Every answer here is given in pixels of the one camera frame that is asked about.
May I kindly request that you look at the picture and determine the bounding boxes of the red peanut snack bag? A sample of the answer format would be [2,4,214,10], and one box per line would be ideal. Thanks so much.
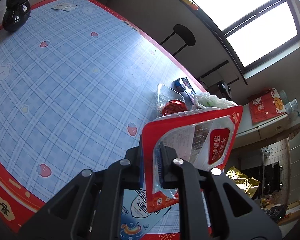
[141,106,243,212]

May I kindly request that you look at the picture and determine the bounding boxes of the crushed red can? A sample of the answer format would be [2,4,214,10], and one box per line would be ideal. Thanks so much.
[161,100,187,116]

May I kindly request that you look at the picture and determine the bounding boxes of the clear plastic tray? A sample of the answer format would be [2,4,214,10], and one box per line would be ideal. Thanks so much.
[157,83,185,117]

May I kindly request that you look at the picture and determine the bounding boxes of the white plastic bag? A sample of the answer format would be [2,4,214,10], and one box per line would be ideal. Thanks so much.
[194,92,238,109]

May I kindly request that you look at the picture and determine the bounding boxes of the blue probiotic powder packet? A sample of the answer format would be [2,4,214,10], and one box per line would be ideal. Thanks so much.
[120,189,171,239]

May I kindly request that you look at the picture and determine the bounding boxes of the small dark blue wrapper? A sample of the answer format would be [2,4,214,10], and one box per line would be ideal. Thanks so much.
[173,77,196,105]

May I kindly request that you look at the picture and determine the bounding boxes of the gold foil wrapper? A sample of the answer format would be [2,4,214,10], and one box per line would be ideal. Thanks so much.
[226,166,260,198]

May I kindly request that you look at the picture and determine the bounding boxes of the white refrigerator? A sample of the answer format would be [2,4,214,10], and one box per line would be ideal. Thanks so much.
[234,110,289,148]

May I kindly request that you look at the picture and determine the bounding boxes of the electric pressure cooker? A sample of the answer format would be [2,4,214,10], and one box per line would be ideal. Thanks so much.
[217,81,232,100]

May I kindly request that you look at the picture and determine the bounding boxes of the blue plaid tablecloth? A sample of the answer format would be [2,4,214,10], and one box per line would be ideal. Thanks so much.
[0,0,204,239]

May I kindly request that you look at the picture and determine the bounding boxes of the red fridge cover cloth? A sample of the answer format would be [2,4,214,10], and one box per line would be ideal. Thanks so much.
[249,88,287,124]

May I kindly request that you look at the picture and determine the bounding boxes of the black stool by window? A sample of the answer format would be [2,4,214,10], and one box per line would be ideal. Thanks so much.
[160,24,196,56]

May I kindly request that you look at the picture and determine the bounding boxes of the yellow orange bag on sill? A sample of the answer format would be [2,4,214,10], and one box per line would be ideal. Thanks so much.
[181,0,199,11]

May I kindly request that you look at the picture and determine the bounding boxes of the white sachets on table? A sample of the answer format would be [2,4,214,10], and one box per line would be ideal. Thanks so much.
[51,2,77,12]

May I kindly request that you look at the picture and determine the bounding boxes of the window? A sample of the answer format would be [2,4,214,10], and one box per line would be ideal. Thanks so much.
[190,0,300,73]

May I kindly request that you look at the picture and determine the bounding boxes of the black headphones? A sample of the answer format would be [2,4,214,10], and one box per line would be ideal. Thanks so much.
[2,0,31,33]

